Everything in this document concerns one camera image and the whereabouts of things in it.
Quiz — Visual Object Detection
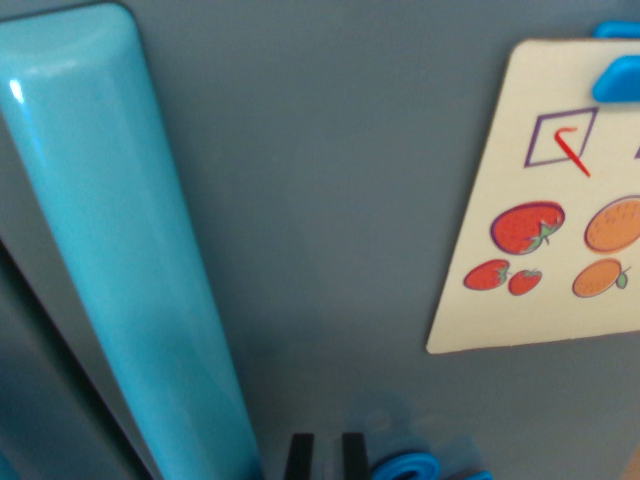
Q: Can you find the blue clip with ring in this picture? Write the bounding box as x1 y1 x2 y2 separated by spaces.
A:
372 451 501 480

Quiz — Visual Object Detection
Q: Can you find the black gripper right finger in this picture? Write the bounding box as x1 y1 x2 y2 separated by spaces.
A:
341 432 372 480

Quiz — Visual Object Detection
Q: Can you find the grey toy refrigerator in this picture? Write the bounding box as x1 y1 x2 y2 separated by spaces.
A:
0 0 640 480

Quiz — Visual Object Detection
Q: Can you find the blue clip holding card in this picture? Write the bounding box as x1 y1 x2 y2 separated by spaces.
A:
591 19 640 106

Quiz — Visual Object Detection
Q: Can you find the cream fruit picture card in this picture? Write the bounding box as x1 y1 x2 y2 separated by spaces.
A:
425 38 640 355

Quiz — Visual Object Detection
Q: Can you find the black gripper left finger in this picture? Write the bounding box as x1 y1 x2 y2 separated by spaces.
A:
283 433 315 480

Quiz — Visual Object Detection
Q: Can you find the teal handle of card door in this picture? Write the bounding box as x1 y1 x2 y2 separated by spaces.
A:
0 3 264 480

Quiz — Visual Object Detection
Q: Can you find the grey fridge door with dispenser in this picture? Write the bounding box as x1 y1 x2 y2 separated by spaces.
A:
0 239 151 480

